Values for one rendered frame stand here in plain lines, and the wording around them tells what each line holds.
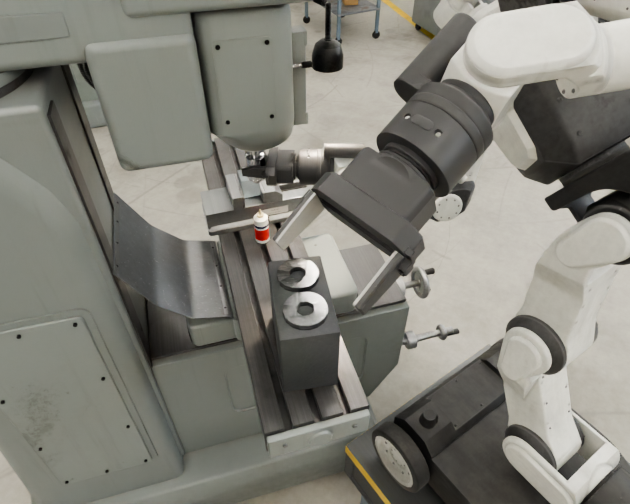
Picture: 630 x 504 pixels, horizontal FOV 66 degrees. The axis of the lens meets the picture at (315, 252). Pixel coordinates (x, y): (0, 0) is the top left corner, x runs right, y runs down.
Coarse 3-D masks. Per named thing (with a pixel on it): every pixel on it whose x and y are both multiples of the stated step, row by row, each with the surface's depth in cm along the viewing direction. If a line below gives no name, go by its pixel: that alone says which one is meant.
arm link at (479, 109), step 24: (456, 24) 48; (432, 48) 47; (456, 48) 48; (408, 72) 47; (432, 72) 47; (456, 72) 45; (408, 96) 49; (432, 96) 44; (456, 96) 43; (480, 96) 44; (504, 96) 44; (456, 120) 43; (480, 120) 43; (480, 144) 44
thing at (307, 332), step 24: (288, 264) 105; (312, 264) 105; (288, 288) 101; (312, 288) 102; (288, 312) 96; (312, 312) 96; (288, 336) 93; (312, 336) 93; (336, 336) 94; (288, 360) 97; (312, 360) 98; (336, 360) 100; (288, 384) 103; (312, 384) 105
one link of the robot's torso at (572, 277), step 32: (576, 224) 85; (608, 224) 79; (544, 256) 93; (576, 256) 86; (608, 256) 81; (544, 288) 100; (576, 288) 91; (608, 288) 98; (512, 320) 109; (544, 320) 103; (576, 320) 97; (576, 352) 104
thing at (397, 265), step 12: (396, 252) 42; (384, 264) 42; (396, 264) 42; (408, 264) 42; (384, 276) 42; (396, 276) 44; (372, 288) 42; (384, 288) 43; (360, 300) 42; (372, 300) 43; (360, 312) 43
